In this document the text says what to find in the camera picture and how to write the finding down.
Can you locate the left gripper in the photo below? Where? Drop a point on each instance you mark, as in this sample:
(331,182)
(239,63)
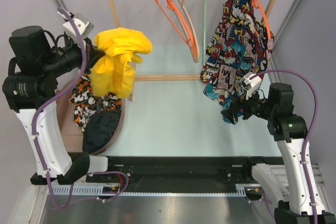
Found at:
(93,54)

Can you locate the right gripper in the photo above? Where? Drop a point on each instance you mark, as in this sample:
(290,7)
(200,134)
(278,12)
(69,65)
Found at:
(232,113)

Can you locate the yellow shorts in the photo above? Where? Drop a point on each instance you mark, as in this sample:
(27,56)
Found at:
(114,72)

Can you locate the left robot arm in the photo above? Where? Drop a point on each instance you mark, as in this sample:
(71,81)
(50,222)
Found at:
(30,88)

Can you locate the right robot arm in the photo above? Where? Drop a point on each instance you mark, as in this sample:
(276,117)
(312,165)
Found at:
(300,201)

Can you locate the camouflage orange shorts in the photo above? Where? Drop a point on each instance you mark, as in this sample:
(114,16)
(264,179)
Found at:
(86,104)

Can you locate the comic print shorts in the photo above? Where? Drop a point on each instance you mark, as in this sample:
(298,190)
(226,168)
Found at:
(239,46)

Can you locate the orange hanger left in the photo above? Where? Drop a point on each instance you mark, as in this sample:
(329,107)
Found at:
(166,15)

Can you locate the orange hanger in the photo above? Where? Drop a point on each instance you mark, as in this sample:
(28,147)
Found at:
(256,4)
(166,15)

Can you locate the beige wooden hanger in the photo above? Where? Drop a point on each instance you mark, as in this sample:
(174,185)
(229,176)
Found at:
(189,33)

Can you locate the orange hanger right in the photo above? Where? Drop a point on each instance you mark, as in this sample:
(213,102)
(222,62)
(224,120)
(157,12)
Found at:
(256,4)

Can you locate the mint green hanger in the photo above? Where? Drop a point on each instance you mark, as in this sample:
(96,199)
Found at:
(204,32)

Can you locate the dark navy garment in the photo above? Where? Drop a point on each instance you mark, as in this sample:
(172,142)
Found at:
(100,130)

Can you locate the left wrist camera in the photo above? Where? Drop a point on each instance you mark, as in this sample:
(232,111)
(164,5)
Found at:
(83,25)

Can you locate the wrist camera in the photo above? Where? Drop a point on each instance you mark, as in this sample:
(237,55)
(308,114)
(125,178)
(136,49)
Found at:
(248,84)
(83,25)

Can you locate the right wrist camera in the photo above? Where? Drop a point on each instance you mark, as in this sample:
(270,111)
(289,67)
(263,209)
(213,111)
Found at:
(248,84)

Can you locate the white cable duct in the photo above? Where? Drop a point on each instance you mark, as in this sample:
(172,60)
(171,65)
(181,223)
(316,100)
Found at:
(109,191)

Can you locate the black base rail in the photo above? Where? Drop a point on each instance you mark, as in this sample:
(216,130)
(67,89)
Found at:
(162,173)

